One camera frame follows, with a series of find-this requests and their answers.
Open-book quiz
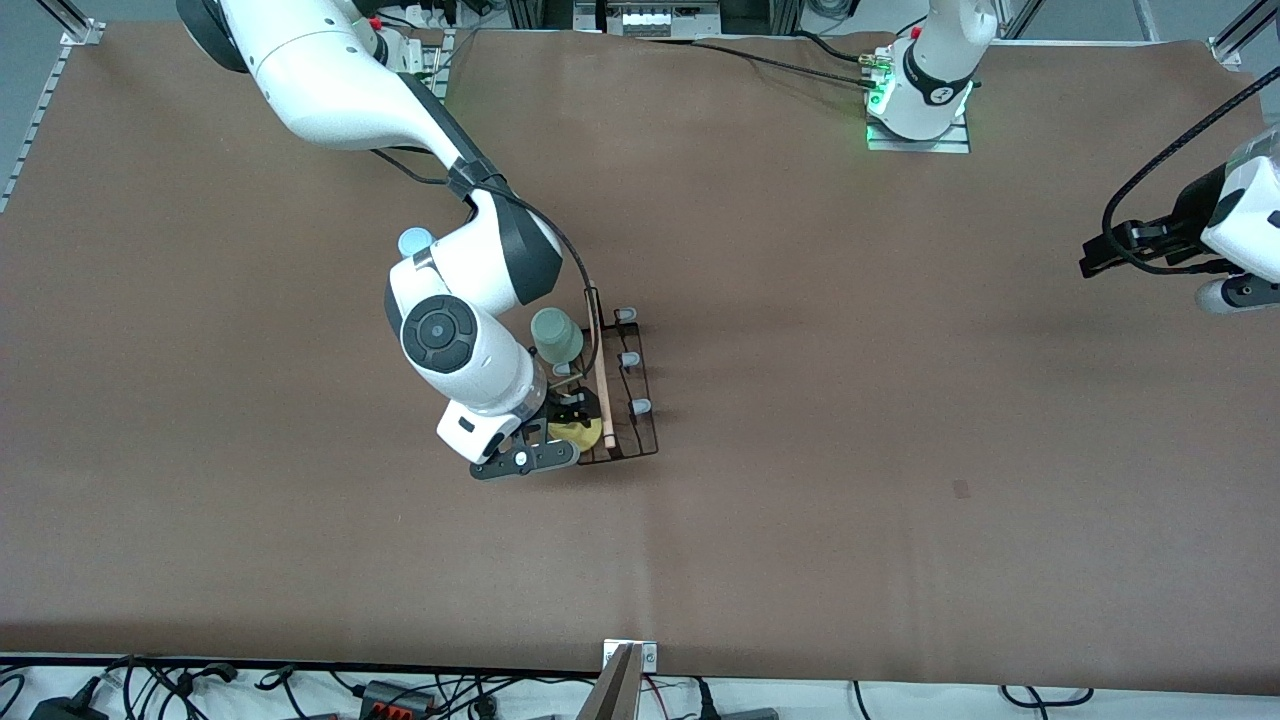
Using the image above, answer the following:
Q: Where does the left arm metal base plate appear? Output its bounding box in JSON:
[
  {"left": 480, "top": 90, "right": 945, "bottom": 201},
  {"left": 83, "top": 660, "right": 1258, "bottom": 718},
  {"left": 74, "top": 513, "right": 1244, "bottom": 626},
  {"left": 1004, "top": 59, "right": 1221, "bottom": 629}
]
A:
[{"left": 866, "top": 110, "right": 972, "bottom": 154}]

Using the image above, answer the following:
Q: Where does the grey metal pole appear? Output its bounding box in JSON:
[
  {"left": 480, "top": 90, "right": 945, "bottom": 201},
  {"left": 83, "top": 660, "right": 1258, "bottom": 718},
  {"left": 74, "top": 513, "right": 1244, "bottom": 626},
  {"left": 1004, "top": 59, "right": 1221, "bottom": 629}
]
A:
[{"left": 575, "top": 645, "right": 646, "bottom": 720}]

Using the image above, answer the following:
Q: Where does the short black table cable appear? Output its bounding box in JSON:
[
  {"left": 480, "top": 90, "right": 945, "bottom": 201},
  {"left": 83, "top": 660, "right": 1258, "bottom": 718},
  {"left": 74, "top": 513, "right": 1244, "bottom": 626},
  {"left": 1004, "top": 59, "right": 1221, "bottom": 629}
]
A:
[{"left": 795, "top": 30, "right": 866, "bottom": 63}]

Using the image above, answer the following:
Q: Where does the perforated metal edge rail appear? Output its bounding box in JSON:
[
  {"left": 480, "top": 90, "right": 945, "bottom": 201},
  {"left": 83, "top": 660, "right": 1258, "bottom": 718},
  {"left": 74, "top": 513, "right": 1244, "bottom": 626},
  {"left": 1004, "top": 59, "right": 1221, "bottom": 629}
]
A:
[{"left": 0, "top": 45, "right": 76, "bottom": 214}]

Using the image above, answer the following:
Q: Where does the tangled black cable bundle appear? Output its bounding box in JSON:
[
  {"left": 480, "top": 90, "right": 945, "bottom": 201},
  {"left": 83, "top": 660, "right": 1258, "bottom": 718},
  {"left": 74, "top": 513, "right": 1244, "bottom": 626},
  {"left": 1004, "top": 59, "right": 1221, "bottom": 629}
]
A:
[{"left": 100, "top": 655, "right": 241, "bottom": 720}]

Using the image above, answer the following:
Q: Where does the long black table cable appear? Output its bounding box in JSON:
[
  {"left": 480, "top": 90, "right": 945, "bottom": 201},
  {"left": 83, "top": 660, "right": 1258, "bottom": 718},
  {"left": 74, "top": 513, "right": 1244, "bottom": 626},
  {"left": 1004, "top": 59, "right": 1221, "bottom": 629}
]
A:
[{"left": 690, "top": 38, "right": 886, "bottom": 91}]

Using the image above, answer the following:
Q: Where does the control box with white sockets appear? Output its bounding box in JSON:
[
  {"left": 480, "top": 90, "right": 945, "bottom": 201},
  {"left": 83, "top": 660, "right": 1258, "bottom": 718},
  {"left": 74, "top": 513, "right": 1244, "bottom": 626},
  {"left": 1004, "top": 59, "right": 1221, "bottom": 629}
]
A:
[{"left": 575, "top": 0, "right": 723, "bottom": 39}]

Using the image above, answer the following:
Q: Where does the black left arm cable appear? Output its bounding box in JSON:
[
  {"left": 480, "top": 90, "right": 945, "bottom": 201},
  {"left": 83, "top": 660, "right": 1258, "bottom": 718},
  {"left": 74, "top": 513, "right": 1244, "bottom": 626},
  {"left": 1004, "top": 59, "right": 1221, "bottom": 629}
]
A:
[{"left": 1103, "top": 65, "right": 1280, "bottom": 274}]

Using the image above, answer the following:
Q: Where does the black connector with orange levers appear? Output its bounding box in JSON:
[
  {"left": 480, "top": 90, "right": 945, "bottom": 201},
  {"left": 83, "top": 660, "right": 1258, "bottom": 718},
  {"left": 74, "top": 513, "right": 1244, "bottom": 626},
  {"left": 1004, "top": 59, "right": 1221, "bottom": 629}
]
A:
[{"left": 358, "top": 680, "right": 438, "bottom": 719}]

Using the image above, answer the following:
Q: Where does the teal plastic cup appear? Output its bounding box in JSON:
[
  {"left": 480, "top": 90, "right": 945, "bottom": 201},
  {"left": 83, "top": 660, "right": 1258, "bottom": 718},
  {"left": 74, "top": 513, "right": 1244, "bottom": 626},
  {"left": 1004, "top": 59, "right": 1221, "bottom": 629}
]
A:
[{"left": 530, "top": 307, "right": 585, "bottom": 366}]

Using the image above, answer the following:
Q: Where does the small metal table bracket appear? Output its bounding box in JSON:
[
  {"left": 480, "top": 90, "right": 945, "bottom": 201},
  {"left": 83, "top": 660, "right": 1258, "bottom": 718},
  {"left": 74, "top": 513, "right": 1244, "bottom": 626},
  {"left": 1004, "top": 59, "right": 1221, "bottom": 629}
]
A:
[{"left": 603, "top": 640, "right": 659, "bottom": 673}]

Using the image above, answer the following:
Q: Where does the black wire cup holder rack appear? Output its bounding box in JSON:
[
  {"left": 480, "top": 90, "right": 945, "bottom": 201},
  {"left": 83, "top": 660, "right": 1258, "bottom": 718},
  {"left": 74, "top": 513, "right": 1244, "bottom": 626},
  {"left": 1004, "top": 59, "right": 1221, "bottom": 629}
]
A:
[{"left": 553, "top": 280, "right": 661, "bottom": 467}]

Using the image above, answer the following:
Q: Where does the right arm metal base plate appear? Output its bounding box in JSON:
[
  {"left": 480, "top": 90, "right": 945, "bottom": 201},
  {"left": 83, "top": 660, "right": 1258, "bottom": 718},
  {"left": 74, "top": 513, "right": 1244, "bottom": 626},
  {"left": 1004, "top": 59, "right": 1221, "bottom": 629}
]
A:
[{"left": 395, "top": 30, "right": 451, "bottom": 101}]

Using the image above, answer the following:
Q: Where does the black looped cable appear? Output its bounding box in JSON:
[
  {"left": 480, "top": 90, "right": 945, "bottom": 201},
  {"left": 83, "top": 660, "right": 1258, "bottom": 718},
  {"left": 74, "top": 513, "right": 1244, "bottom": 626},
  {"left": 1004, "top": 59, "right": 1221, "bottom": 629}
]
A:
[{"left": 1000, "top": 685, "right": 1093, "bottom": 707}]

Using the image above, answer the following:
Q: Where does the grey cylinder on left gripper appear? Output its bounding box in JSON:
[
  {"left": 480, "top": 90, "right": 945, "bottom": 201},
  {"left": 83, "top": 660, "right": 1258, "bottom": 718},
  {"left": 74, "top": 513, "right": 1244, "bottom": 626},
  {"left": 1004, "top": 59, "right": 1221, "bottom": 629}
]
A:
[{"left": 1195, "top": 275, "right": 1280, "bottom": 314}]

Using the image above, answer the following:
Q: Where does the black power adapter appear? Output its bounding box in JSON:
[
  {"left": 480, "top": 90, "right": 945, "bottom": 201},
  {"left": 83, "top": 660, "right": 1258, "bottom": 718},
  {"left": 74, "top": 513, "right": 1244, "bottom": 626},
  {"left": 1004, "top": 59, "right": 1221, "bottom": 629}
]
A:
[{"left": 28, "top": 693, "right": 109, "bottom": 720}]

